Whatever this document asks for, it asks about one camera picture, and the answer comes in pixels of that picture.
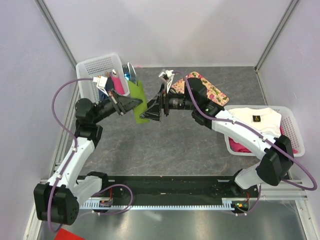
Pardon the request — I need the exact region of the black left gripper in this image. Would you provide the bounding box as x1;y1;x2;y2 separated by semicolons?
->
92;88;142;124

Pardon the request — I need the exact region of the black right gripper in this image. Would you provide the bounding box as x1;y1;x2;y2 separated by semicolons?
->
139;82;196;122

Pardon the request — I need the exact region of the green paper napkin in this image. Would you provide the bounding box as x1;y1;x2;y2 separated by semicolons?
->
127;79;150;125

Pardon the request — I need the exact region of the silver table knife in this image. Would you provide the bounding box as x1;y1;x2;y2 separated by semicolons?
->
127;62;137;84

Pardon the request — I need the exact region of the blue metallic fork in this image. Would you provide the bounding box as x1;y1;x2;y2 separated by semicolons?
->
122;63;131;81

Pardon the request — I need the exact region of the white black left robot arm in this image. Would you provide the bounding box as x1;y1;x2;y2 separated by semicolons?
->
33;90;143;226

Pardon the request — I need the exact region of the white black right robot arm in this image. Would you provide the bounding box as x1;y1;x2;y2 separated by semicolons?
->
140;77;294;197

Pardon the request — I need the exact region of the pink rolled napkin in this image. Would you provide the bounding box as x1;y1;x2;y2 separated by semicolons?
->
111;75;125;95

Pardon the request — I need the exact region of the dark grey rolled napkin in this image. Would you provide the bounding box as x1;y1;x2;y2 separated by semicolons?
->
104;76;115;92

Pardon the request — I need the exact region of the white perforated plastic basket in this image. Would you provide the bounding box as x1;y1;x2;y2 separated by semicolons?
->
76;53;130;103

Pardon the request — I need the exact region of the floral rectangular tray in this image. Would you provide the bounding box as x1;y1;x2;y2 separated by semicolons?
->
171;71;229;107

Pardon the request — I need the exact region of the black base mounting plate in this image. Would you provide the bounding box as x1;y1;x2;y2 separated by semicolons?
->
105;175;259;206

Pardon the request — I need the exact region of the pink folded garment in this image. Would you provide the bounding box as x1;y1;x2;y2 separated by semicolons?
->
226;125;284;154

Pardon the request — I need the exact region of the white folded t-shirt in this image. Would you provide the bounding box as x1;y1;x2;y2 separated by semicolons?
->
228;107;282;137

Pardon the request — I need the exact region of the white laundry basket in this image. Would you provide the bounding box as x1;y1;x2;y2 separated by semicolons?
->
224;105;305;158

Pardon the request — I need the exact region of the red sheet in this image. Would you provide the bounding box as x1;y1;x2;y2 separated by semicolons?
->
54;228;84;240

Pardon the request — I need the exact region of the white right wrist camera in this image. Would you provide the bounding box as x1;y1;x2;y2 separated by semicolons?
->
158;69;175;94

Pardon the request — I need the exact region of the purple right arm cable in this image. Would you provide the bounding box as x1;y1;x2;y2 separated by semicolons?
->
172;71;319;217

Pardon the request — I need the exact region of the grey slotted cable duct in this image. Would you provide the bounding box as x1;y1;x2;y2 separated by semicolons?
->
79;198;249;211

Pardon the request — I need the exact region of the aluminium rail profile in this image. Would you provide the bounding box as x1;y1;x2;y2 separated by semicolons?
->
88;180;306;205

